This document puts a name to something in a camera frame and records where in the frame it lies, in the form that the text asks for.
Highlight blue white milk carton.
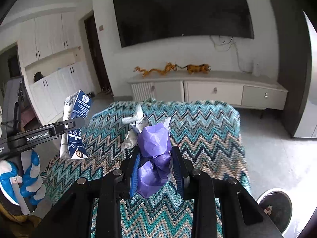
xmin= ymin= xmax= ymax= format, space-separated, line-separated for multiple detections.
xmin=59 ymin=90 xmax=91 ymax=160

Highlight purple paper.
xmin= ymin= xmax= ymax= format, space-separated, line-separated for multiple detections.
xmin=137 ymin=119 xmax=172 ymax=198

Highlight blue white robot toy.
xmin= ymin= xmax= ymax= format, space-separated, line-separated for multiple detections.
xmin=1 ymin=150 xmax=46 ymax=216

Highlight teal zigzag table cloth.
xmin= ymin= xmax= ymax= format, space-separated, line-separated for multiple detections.
xmin=42 ymin=99 xmax=251 ymax=237

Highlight silver crumpled wrapper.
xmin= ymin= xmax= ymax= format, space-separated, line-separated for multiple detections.
xmin=121 ymin=104 xmax=149 ymax=151

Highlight white tv cabinet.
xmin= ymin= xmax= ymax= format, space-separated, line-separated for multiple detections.
xmin=128 ymin=71 xmax=288 ymax=110

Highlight orange tiger figurine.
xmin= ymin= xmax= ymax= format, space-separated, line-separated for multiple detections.
xmin=177 ymin=63 xmax=211 ymax=74

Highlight orange dragon figurine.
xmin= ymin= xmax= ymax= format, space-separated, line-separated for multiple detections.
xmin=133 ymin=62 xmax=177 ymax=77

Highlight grey refrigerator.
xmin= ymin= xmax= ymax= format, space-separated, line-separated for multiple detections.
xmin=270 ymin=0 xmax=316 ymax=139

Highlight white wall cabinets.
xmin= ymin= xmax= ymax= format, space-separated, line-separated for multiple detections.
xmin=17 ymin=12 xmax=100 ymax=125

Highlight tv power cables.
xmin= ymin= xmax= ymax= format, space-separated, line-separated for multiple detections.
xmin=209 ymin=35 xmax=248 ymax=74

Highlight wall mounted black television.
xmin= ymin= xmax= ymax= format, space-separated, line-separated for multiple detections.
xmin=113 ymin=0 xmax=254 ymax=47

